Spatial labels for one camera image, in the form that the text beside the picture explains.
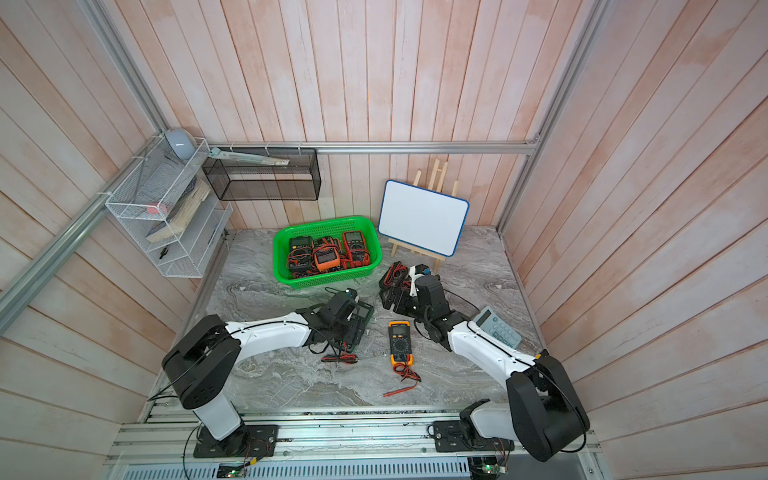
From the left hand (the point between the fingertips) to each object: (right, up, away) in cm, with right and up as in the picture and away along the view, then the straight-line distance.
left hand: (350, 330), depth 91 cm
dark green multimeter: (-18, +23, +10) cm, 31 cm away
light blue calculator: (+47, +1, +1) cm, 47 cm away
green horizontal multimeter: (+3, +3, -1) cm, 5 cm away
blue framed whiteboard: (+25, +35, +4) cm, 43 cm away
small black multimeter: (+15, +14, +11) cm, 23 cm away
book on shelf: (-45, +34, -12) cm, 58 cm away
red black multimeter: (+1, +25, +16) cm, 30 cm away
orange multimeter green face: (-9, +23, +7) cm, 25 cm away
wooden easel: (+27, +46, +2) cm, 53 cm away
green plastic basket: (-11, +34, +19) cm, 40 cm away
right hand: (+12, +12, -5) cm, 18 cm away
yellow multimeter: (+15, -5, -6) cm, 17 cm away
